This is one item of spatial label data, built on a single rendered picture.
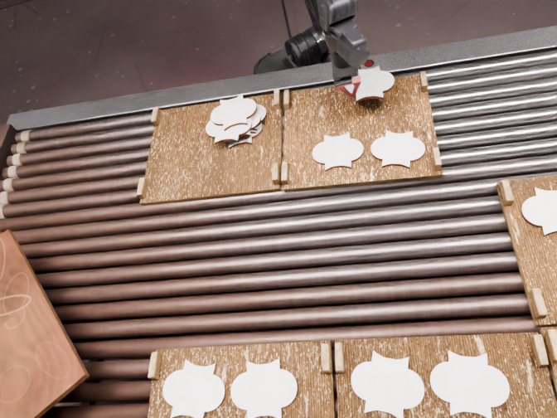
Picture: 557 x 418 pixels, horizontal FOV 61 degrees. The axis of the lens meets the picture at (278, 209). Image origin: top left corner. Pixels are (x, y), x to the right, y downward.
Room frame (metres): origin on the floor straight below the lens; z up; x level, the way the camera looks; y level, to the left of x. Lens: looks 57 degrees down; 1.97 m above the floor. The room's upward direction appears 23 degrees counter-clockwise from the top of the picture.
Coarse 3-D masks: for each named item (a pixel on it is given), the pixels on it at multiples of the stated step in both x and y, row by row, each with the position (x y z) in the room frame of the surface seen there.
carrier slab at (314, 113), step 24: (312, 96) 0.98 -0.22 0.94; (336, 96) 0.95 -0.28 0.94; (384, 96) 0.87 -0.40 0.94; (408, 96) 0.84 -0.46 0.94; (288, 120) 0.93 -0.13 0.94; (312, 120) 0.90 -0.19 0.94; (336, 120) 0.86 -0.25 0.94; (360, 120) 0.83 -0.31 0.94; (384, 120) 0.79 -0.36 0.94; (408, 120) 0.76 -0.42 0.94; (432, 120) 0.73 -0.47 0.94; (288, 144) 0.85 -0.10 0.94; (312, 144) 0.82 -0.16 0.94; (432, 144) 0.66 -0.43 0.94; (312, 168) 0.74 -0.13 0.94; (336, 168) 0.71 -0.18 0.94; (360, 168) 0.68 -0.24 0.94; (384, 168) 0.65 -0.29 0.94; (432, 168) 0.59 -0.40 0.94
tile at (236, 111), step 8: (240, 96) 1.04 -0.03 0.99; (224, 104) 1.04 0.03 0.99; (232, 104) 1.02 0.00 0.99; (240, 104) 1.01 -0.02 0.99; (248, 104) 1.00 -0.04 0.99; (216, 112) 1.02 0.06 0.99; (224, 112) 1.01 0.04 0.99; (232, 112) 0.99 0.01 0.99; (240, 112) 0.98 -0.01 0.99; (248, 112) 0.97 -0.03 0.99; (216, 120) 0.99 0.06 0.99; (224, 120) 0.98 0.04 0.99; (232, 120) 0.96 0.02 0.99; (240, 120) 0.95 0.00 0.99; (224, 128) 0.95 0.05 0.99
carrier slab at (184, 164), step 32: (256, 96) 1.07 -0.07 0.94; (160, 128) 1.11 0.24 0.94; (192, 128) 1.06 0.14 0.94; (160, 160) 0.99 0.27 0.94; (192, 160) 0.94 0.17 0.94; (224, 160) 0.89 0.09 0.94; (256, 160) 0.84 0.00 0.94; (160, 192) 0.87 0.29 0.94; (192, 192) 0.83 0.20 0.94; (224, 192) 0.78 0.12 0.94; (256, 192) 0.75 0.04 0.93
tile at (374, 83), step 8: (360, 72) 0.91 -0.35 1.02; (368, 72) 0.90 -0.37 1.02; (376, 72) 0.89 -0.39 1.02; (384, 72) 0.88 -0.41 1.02; (368, 80) 0.87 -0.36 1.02; (376, 80) 0.86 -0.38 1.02; (384, 80) 0.85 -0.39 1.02; (392, 80) 0.84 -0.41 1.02; (352, 88) 0.87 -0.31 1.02; (360, 88) 0.86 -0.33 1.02; (368, 88) 0.85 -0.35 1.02; (376, 88) 0.84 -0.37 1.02; (384, 88) 0.83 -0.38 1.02; (360, 96) 0.83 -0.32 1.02; (368, 96) 0.82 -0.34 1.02; (376, 96) 0.82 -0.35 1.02
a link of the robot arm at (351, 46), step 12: (324, 12) 0.88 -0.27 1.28; (324, 24) 0.88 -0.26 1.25; (336, 24) 0.88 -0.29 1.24; (348, 24) 0.86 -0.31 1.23; (348, 36) 0.82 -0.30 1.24; (360, 36) 0.81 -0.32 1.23; (348, 48) 0.81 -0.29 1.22; (360, 48) 0.79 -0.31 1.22; (348, 60) 0.79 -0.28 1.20; (360, 60) 0.79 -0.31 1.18
